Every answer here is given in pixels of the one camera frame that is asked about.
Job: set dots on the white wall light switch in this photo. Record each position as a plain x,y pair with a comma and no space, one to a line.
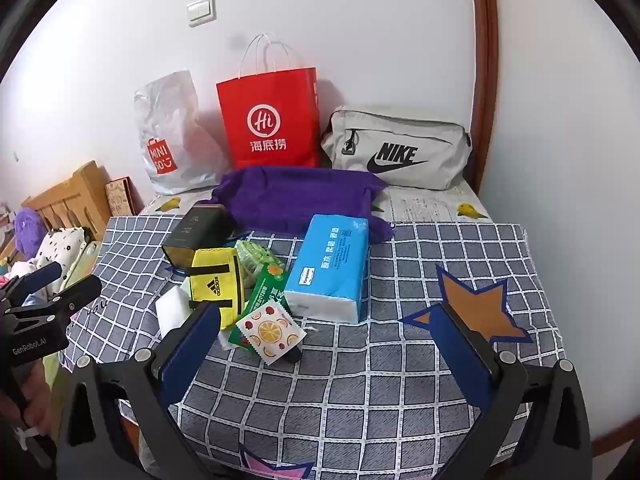
201,11

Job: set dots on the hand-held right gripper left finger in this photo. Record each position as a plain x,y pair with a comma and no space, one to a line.
189,352

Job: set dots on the white sponge block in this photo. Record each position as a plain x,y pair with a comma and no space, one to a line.
172,310

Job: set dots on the white plastic shopping bag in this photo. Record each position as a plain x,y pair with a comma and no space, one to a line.
170,130

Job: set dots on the fruit print packet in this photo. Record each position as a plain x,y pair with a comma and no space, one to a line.
270,332

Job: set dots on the light green blanket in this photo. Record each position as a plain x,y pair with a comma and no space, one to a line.
82,262

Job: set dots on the yellow striped pouch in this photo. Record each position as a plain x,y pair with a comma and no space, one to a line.
215,280

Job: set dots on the green packet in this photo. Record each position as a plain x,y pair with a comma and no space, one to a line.
267,285

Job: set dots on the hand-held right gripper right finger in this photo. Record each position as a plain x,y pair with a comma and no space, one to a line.
466,360

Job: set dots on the brown patterned book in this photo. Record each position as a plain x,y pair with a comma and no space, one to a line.
120,197

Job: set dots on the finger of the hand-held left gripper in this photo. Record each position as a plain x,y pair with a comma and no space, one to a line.
75,296
35,280

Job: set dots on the red paper bag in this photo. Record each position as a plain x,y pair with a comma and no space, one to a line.
270,120

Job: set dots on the purple plush toy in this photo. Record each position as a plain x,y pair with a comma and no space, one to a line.
29,232

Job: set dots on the dark green tin box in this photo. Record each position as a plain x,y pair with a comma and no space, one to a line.
195,235

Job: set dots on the green cartoon tissue pack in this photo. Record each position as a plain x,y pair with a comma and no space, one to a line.
255,257

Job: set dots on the grey checked cloth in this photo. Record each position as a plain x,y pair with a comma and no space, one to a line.
360,390

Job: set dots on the white floral pillow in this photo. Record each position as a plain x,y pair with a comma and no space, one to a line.
57,250

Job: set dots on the blue tissue pack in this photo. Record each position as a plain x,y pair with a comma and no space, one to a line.
330,265

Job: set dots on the purple towel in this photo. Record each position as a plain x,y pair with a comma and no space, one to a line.
295,195

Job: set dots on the brown wooden door frame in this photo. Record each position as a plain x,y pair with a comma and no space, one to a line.
487,85

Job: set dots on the wooden headboard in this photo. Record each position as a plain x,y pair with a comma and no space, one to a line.
70,200

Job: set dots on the grey waist bag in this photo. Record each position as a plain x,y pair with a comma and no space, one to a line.
400,150

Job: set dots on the colourful printed quilt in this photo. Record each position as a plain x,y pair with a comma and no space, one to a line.
12,272

